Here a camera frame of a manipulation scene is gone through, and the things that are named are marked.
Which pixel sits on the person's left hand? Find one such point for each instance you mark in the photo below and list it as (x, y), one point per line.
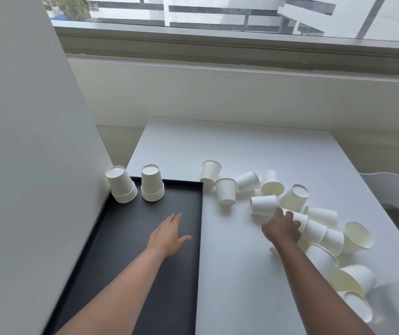
(162, 238)

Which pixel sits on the person's right hand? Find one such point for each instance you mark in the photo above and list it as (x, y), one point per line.
(281, 230)

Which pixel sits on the person's right fingers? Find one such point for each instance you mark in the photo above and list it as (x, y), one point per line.
(288, 219)

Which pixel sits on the person's left thumb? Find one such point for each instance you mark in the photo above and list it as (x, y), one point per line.
(184, 239)

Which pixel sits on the single white paper cup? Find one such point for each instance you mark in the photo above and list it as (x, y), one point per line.
(303, 218)

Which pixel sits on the person's right forearm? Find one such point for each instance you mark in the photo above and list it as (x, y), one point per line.
(318, 293)

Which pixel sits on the person's left forearm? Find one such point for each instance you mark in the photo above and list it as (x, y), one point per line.
(122, 293)

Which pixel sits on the black rectangular tray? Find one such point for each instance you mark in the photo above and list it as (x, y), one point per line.
(133, 261)

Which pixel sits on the scattered pile of paper cups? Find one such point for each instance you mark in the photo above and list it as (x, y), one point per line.
(225, 191)

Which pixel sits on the stack of white paper cups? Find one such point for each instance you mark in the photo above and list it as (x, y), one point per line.
(151, 184)
(122, 186)

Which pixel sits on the white plastic chair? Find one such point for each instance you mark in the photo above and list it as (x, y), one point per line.
(396, 193)

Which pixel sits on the clear plastic bag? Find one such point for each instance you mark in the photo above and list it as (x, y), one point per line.
(394, 307)

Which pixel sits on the white building outside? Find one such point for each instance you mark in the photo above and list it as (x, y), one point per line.
(220, 12)

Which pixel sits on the green tree outside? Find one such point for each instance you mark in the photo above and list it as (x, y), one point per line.
(73, 6)

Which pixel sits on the grey window frame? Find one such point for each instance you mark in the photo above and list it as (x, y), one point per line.
(220, 45)

